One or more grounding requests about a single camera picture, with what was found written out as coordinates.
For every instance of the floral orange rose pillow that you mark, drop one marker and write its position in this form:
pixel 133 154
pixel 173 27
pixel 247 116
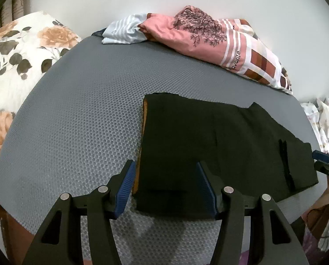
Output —
pixel 29 46

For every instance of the pink patchwork folded quilt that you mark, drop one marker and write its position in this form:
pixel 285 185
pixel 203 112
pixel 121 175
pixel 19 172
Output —
pixel 229 43

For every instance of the white dotted bedsheet pile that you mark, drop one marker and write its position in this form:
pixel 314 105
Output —
pixel 318 117

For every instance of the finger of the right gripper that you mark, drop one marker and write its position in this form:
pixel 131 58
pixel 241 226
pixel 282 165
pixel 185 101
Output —
pixel 319 155

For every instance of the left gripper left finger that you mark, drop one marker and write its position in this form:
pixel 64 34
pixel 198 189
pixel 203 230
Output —
pixel 58 239

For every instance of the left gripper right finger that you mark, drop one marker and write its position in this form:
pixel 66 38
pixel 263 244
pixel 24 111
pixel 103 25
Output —
pixel 257 220

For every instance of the black pants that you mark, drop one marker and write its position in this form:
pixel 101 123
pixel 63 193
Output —
pixel 245 147

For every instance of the person's right hand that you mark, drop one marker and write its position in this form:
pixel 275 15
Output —
pixel 312 215

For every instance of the beige pleated curtain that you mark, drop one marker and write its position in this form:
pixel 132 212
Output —
pixel 11 10

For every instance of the light blue striped cloth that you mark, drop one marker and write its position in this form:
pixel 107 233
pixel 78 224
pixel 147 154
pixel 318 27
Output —
pixel 125 31

